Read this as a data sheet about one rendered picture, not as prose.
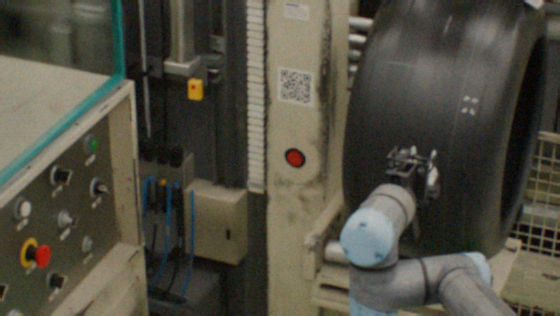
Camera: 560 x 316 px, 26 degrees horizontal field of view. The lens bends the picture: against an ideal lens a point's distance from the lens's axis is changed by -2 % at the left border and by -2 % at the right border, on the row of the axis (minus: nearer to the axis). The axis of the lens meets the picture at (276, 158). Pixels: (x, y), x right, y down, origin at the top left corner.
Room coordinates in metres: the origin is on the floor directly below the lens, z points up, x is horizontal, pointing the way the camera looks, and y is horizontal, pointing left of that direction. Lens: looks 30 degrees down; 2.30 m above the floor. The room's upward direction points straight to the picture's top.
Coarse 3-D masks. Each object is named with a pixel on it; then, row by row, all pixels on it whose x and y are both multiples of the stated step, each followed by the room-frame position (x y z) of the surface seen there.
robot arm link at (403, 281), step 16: (352, 272) 1.51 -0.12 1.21; (368, 272) 1.50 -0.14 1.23; (384, 272) 1.50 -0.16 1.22; (400, 272) 1.52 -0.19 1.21; (416, 272) 1.52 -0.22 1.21; (352, 288) 1.51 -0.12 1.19; (368, 288) 1.49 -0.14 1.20; (384, 288) 1.49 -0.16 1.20; (400, 288) 1.50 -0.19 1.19; (416, 288) 1.50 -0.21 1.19; (352, 304) 1.50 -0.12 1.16; (368, 304) 1.49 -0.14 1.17; (384, 304) 1.49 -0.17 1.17; (400, 304) 1.50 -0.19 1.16; (416, 304) 1.50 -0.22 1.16
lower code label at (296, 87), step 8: (280, 72) 2.13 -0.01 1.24; (288, 72) 2.13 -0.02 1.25; (296, 72) 2.12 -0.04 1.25; (304, 72) 2.11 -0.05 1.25; (312, 72) 2.11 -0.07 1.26; (280, 80) 2.13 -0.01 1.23; (288, 80) 2.13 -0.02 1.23; (296, 80) 2.12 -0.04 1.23; (304, 80) 2.11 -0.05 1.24; (312, 80) 2.11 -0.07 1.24; (280, 88) 2.13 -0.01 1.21; (288, 88) 2.13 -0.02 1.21; (296, 88) 2.12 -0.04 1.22; (304, 88) 2.11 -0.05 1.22; (312, 88) 2.11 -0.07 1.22; (280, 96) 2.13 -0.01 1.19; (288, 96) 2.13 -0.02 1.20; (296, 96) 2.12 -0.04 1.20; (304, 96) 2.11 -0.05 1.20; (312, 96) 2.11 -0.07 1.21; (296, 104) 2.12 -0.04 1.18; (304, 104) 2.11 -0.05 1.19; (312, 104) 2.11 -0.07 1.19
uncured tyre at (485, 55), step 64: (384, 0) 2.11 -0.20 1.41; (448, 0) 2.03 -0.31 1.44; (512, 0) 2.04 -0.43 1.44; (384, 64) 1.93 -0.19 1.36; (448, 64) 1.90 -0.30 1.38; (512, 64) 1.91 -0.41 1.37; (384, 128) 1.87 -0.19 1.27; (448, 128) 1.83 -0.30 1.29; (512, 128) 2.27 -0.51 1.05; (448, 192) 1.80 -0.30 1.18; (512, 192) 2.11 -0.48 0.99
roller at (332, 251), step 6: (330, 240) 2.03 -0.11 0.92; (336, 240) 2.03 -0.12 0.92; (324, 246) 2.02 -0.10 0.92; (330, 246) 2.02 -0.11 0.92; (336, 246) 2.01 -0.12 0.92; (324, 252) 2.02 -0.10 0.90; (330, 252) 2.01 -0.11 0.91; (336, 252) 2.01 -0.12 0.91; (342, 252) 2.00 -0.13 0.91; (324, 258) 2.02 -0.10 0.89; (330, 258) 2.01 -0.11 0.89; (336, 258) 2.00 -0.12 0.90; (342, 258) 2.00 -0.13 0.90; (402, 258) 1.97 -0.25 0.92; (408, 258) 1.97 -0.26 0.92; (348, 264) 1.99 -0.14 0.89; (492, 276) 1.91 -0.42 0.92; (492, 282) 1.92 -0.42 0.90
